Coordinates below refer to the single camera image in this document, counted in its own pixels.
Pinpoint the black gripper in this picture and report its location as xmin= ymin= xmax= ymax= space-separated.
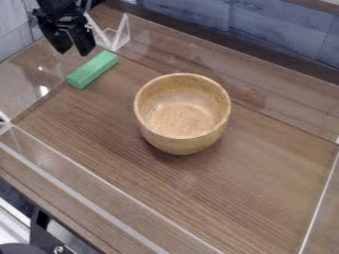
xmin=32 ymin=0 xmax=94 ymax=57

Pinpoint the green rectangular stick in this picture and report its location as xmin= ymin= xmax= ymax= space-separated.
xmin=66 ymin=51 xmax=118 ymax=89

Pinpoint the wooden bowl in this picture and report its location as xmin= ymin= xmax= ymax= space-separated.
xmin=133 ymin=72 xmax=232 ymax=155

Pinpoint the clear acrylic enclosure wall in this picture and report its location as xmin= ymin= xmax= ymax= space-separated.
xmin=0 ymin=122 xmax=222 ymax=254

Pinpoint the black table frame leg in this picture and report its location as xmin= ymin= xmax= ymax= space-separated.
xmin=29 ymin=209 xmax=86 ymax=254

